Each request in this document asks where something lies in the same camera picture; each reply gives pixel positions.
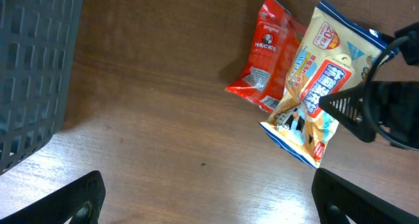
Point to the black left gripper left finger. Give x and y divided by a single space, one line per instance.
78 202

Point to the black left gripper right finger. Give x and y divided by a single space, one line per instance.
339 201

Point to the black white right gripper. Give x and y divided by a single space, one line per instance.
391 108

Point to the beige wet wipes pack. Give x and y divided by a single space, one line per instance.
335 54

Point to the red Hacks candy bag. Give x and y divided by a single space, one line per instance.
275 43

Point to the grey plastic mesh basket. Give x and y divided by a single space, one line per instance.
37 44

